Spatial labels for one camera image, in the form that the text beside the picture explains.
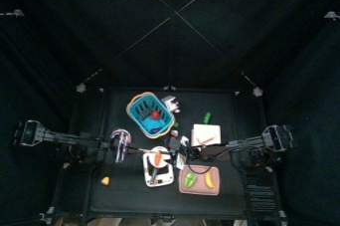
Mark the orange toy carrot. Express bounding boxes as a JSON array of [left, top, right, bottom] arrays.
[[153, 152, 164, 167]]

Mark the white round bowl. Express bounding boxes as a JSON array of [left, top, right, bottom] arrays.
[[147, 145, 172, 168]]

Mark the pink tray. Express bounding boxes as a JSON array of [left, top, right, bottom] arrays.
[[176, 164, 221, 197]]

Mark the orange brown stick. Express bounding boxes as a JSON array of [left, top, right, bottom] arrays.
[[197, 135, 216, 145]]

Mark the white toy kitchen scale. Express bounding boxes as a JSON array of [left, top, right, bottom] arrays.
[[141, 145, 175, 189]]

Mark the thin black cable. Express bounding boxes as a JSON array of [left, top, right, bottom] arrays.
[[185, 164, 213, 175]]

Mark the teal basket orange rim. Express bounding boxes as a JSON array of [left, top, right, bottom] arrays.
[[125, 91, 176, 140]]

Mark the white paper tag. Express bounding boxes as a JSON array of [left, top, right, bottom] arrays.
[[173, 148, 188, 171]]

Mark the small white black toy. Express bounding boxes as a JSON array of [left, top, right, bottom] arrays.
[[160, 95, 181, 114]]

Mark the white block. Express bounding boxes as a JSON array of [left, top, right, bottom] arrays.
[[193, 122, 221, 146]]

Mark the yellow toy banana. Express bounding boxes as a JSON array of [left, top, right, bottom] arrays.
[[203, 172, 216, 190]]

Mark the green toy fruit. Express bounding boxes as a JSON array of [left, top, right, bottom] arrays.
[[183, 172, 197, 189]]

